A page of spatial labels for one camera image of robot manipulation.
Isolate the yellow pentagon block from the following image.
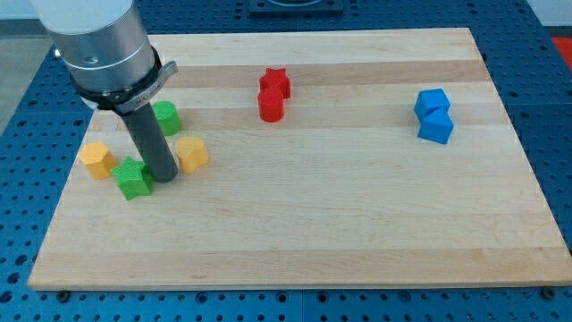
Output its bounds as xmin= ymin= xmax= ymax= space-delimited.
xmin=79 ymin=141 xmax=118 ymax=180

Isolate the red star block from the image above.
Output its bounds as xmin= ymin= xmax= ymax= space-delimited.
xmin=259 ymin=67 xmax=291 ymax=98

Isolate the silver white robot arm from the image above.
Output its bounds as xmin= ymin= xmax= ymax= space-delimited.
xmin=31 ymin=0 xmax=178 ymax=115

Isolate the red cylinder block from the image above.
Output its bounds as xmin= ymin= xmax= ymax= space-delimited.
xmin=257 ymin=88 xmax=284 ymax=123

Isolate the wooden board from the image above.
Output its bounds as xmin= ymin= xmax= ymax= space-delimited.
xmin=29 ymin=28 xmax=571 ymax=291

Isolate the lower blue cube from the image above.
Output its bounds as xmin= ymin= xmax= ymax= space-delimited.
xmin=417 ymin=107 xmax=454 ymax=145

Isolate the green star block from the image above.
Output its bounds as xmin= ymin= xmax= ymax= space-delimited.
xmin=111 ymin=157 xmax=154 ymax=200

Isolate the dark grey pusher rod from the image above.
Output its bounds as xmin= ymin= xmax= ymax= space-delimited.
xmin=121 ymin=104 xmax=178 ymax=182

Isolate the blue cube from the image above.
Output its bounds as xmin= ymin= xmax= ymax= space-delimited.
xmin=417 ymin=107 xmax=454 ymax=145
xmin=414 ymin=89 xmax=450 ymax=121

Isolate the green cylinder block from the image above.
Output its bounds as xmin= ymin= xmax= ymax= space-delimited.
xmin=152 ymin=100 xmax=181 ymax=136

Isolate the upper blue cube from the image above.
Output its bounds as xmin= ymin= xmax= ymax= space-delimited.
xmin=414 ymin=89 xmax=450 ymax=121

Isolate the yellow heart block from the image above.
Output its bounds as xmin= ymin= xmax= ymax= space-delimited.
xmin=175 ymin=137 xmax=209 ymax=174

